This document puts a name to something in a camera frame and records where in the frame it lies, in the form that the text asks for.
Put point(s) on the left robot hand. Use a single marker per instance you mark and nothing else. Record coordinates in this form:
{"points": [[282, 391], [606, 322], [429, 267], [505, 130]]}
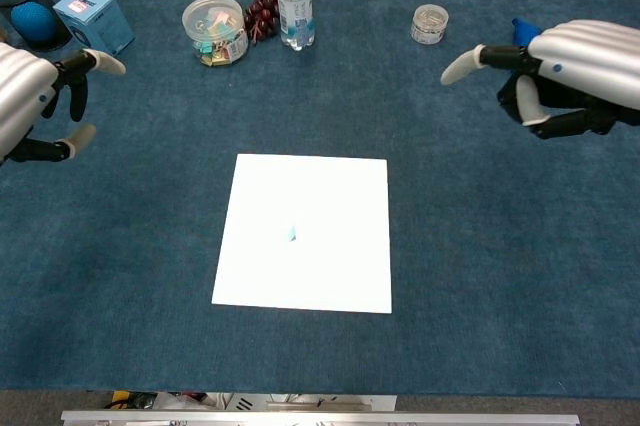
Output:
{"points": [[20, 91]]}

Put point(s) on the blue textured ball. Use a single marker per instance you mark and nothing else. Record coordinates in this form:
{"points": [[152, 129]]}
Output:
{"points": [[32, 22]]}

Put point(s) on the black mesh pen cup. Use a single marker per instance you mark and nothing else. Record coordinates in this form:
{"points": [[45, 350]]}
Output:
{"points": [[56, 28]]}

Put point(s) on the clear jar of binder clips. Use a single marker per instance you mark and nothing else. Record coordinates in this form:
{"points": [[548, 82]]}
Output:
{"points": [[215, 28]]}

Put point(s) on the blue fabric pouch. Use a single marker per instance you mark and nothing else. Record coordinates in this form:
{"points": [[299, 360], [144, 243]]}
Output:
{"points": [[523, 31]]}

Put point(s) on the aluminium profile rail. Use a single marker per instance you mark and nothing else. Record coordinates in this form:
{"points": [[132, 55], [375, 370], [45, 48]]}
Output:
{"points": [[320, 418]]}

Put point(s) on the light blue cardboard box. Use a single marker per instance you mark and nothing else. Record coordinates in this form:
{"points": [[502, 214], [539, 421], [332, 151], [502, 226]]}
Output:
{"points": [[97, 21]]}

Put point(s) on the blue felt table cloth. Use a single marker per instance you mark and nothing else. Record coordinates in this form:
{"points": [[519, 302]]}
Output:
{"points": [[350, 106]]}

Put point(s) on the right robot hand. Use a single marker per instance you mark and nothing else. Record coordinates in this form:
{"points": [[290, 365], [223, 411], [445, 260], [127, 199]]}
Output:
{"points": [[585, 61]]}

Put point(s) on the dark red grape bunch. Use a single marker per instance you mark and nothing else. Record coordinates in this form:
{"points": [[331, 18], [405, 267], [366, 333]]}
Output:
{"points": [[262, 11]]}

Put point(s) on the small jar of paper clips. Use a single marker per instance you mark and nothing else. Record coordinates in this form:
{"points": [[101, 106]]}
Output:
{"points": [[429, 23]]}

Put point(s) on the white paper sheet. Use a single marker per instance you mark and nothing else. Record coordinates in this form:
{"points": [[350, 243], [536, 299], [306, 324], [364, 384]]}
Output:
{"points": [[325, 271]]}

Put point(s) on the small light blue strip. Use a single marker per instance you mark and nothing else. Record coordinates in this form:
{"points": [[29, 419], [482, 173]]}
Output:
{"points": [[293, 235]]}

